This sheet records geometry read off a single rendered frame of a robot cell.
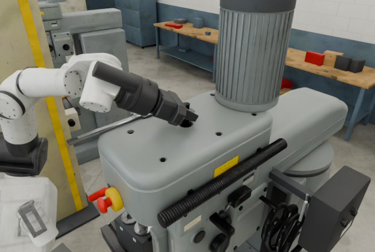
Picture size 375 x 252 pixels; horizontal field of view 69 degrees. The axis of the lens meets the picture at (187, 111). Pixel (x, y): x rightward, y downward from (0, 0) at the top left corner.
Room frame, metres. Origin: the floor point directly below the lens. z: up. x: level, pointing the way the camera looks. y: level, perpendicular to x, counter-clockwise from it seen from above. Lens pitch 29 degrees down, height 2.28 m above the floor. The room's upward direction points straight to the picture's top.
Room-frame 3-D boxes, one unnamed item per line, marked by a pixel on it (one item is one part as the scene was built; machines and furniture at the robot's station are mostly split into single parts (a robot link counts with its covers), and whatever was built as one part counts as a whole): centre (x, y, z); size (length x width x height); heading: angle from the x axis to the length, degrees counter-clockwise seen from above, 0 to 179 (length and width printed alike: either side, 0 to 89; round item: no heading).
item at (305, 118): (0.95, -0.38, 1.66); 0.80 x 0.23 x 0.20; 130
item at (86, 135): (0.62, 0.20, 1.89); 0.24 x 0.04 x 0.01; 131
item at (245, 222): (0.76, -0.15, 1.47); 0.24 x 0.19 x 0.26; 40
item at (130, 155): (0.65, -0.01, 1.81); 0.47 x 0.26 x 0.16; 130
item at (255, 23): (0.79, -0.19, 2.05); 0.20 x 0.20 x 0.32
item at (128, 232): (0.94, 0.26, 1.02); 0.22 x 0.12 x 0.20; 50
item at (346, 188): (0.57, -0.44, 1.62); 0.20 x 0.09 x 0.21; 130
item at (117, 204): (0.49, 0.18, 1.76); 0.06 x 0.02 x 0.06; 40
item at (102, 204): (0.47, 0.20, 1.76); 0.04 x 0.03 x 0.04; 40
